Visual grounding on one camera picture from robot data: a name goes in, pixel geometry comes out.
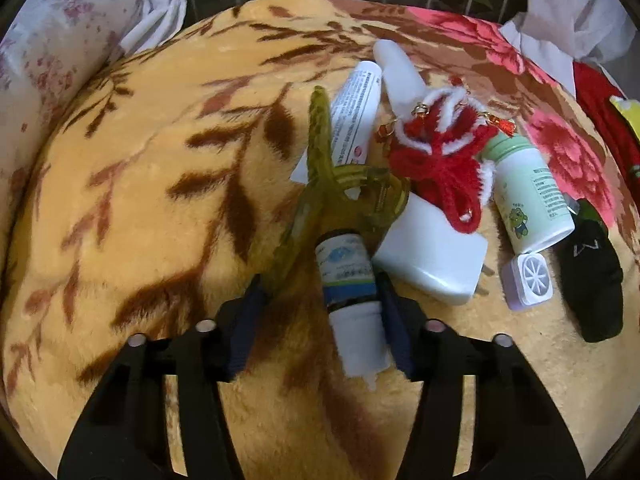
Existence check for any white ointment tube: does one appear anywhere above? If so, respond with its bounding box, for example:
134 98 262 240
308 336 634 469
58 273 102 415
327 60 384 168

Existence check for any white bottle with green cap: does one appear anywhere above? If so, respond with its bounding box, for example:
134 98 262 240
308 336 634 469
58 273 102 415
481 132 577 256

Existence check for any red and white yarn ornament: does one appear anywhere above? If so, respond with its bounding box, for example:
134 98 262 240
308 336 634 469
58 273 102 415
377 77 519 235

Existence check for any yellow cloth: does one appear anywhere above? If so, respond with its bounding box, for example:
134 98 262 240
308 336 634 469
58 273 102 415
609 95 640 142

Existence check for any white spray bottle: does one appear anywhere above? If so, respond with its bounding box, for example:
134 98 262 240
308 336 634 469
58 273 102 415
372 39 432 117

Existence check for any small lilac case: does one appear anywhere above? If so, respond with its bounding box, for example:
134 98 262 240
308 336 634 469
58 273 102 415
504 251 557 311

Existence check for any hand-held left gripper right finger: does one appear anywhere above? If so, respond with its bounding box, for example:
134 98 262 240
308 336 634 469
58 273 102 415
375 272 587 480

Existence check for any white charger plug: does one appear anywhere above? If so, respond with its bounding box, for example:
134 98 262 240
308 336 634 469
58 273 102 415
372 195 497 307

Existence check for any white eye drop bottle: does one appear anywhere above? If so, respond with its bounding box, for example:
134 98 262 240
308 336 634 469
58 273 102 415
314 230 392 392

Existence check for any black sock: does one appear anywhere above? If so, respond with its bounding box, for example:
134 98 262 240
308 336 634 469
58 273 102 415
556 199 626 344

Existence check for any yellow floral plush blanket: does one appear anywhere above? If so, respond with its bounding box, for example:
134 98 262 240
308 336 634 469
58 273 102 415
0 0 640 480

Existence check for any red cloth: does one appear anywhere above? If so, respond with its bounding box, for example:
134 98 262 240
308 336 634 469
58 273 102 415
572 61 640 203

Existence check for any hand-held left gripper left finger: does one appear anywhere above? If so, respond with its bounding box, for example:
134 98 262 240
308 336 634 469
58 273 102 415
57 275 272 480

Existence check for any yellow-green hair claw clip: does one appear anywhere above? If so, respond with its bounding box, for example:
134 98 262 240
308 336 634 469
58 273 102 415
265 86 412 295

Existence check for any white pink-flowered pillow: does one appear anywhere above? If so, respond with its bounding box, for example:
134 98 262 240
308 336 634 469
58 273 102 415
0 0 147 211

